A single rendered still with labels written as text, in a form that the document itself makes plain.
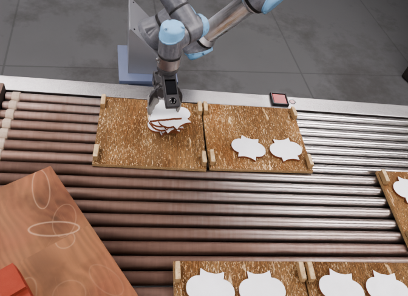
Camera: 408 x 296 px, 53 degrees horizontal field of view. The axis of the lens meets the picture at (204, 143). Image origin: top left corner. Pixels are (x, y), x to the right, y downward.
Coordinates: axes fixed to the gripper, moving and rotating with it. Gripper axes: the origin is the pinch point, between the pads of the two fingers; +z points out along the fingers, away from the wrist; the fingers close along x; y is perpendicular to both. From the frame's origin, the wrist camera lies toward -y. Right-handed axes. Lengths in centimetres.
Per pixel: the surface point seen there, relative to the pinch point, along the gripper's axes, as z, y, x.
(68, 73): 106, 155, 29
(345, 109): 15, 7, -90
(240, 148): 11.8, -11.2, -28.8
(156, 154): 12.9, -8.2, 3.3
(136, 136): 12.8, 1.8, 9.2
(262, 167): 13.0, -20.6, -35.0
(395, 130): 15, -9, -107
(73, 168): 14.6, -8.7, 33.2
